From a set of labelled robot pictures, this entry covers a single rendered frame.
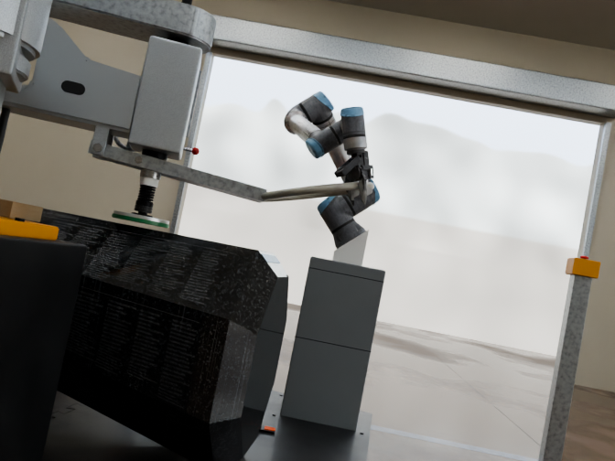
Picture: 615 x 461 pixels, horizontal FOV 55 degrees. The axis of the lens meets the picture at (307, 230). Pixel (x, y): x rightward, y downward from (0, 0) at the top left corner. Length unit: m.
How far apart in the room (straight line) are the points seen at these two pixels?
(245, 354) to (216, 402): 0.18
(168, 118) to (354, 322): 1.44
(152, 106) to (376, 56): 5.11
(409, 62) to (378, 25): 0.73
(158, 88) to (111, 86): 0.17
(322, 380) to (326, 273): 0.55
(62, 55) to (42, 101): 0.19
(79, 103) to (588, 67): 6.64
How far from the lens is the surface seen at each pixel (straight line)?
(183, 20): 2.43
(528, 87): 7.43
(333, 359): 3.12
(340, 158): 3.10
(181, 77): 2.36
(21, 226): 1.76
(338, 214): 3.22
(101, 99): 2.37
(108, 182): 7.65
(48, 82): 2.41
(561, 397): 3.10
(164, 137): 2.32
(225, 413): 2.03
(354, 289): 3.09
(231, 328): 1.95
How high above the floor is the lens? 0.83
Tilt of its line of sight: 3 degrees up
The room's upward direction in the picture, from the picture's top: 11 degrees clockwise
